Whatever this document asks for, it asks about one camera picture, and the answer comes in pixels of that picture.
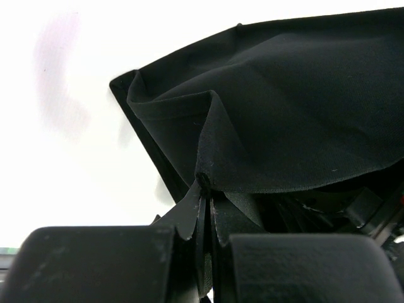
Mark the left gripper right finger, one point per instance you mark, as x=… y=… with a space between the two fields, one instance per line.
x=251 y=265

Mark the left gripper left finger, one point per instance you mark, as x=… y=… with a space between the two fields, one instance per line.
x=160 y=262

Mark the black canvas bag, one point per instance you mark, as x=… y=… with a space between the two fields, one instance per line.
x=275 y=107

